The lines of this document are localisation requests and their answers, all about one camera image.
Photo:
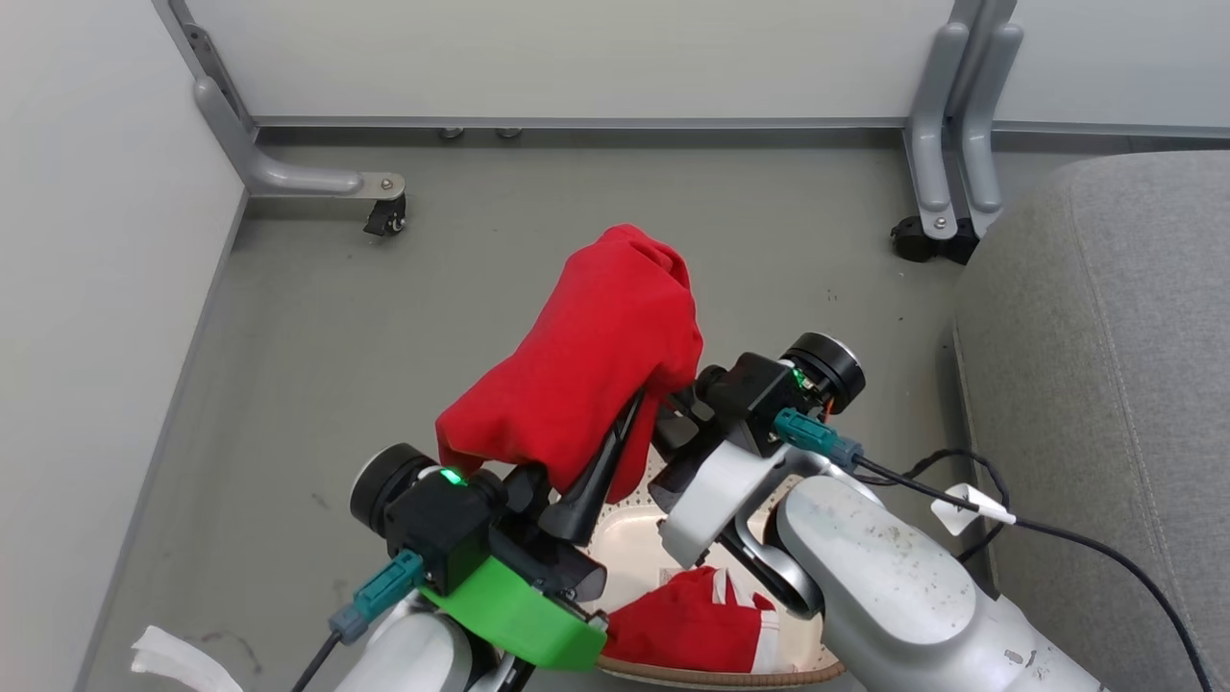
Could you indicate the cream perforated basket brown rim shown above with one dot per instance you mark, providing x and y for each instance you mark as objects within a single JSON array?
[{"x": 634, "y": 557}]

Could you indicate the plain red cloth garment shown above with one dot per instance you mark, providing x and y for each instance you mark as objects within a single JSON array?
[{"x": 596, "y": 336}]

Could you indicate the black cylindrical right gripper motor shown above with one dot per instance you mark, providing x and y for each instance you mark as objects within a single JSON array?
[{"x": 828, "y": 367}]

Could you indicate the single grey partition leg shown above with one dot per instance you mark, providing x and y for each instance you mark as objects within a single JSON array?
[{"x": 279, "y": 176}]

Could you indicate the red garment with white stripes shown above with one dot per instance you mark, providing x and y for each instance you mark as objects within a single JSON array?
[{"x": 673, "y": 625}]

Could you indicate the black casters double leg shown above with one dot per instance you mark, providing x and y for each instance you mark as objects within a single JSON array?
[{"x": 927, "y": 240}]

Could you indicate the black caster wheel single leg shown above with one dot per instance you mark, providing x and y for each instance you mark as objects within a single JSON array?
[{"x": 386, "y": 217}]

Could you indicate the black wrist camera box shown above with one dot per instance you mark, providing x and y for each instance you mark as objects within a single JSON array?
[
  {"x": 442, "y": 529},
  {"x": 754, "y": 399}
]

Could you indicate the black cylindrical left gripper motor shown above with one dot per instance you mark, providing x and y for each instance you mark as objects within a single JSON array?
[{"x": 384, "y": 485}]

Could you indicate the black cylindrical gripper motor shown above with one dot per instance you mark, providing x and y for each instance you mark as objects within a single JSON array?
[
  {"x": 828, "y": 367},
  {"x": 384, "y": 485}
]

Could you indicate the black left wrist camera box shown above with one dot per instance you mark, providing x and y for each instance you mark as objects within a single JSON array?
[{"x": 442, "y": 529}]

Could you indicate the double grey partition leg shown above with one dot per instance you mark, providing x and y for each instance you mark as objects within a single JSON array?
[{"x": 937, "y": 115}]

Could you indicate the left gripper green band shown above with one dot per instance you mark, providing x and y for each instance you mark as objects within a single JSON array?
[{"x": 519, "y": 605}]

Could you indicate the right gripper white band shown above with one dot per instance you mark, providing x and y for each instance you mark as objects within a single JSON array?
[{"x": 711, "y": 500}]

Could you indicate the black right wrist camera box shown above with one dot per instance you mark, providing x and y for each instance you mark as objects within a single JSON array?
[{"x": 754, "y": 399}]

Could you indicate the grey fabric sofa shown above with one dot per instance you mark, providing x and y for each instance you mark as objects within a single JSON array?
[{"x": 1105, "y": 404}]

